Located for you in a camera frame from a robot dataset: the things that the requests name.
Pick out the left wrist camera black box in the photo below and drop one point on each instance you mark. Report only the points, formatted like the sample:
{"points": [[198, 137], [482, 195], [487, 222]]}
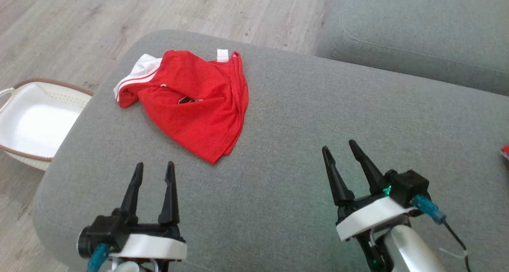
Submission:
{"points": [[101, 234]]}

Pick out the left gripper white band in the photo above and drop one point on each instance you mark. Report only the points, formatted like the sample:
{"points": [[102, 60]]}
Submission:
{"points": [[151, 246]]}

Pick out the red white basketball jersey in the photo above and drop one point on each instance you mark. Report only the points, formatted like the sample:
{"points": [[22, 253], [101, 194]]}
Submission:
{"points": [[199, 117]]}

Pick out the white laundry basket brown rim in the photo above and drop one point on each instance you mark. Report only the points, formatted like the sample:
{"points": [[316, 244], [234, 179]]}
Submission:
{"points": [[35, 121]]}

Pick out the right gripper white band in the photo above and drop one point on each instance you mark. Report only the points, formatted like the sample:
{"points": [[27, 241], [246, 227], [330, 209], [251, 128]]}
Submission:
{"points": [[370, 218]]}

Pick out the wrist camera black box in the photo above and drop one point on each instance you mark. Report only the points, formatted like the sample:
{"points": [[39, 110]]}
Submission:
{"points": [[409, 186], [101, 234]]}

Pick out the grey fabric sofa seat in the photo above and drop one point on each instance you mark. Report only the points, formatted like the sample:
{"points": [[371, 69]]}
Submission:
{"points": [[278, 176]]}

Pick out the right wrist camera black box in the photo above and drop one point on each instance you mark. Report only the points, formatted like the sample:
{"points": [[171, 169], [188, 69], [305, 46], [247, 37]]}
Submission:
{"points": [[409, 186]]}

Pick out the grey sofa cushion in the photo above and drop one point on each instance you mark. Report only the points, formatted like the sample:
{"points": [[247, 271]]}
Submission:
{"points": [[417, 33]]}

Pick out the red basketball shorts white stripe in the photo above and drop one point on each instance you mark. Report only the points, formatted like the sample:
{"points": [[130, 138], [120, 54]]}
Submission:
{"points": [[506, 152]]}

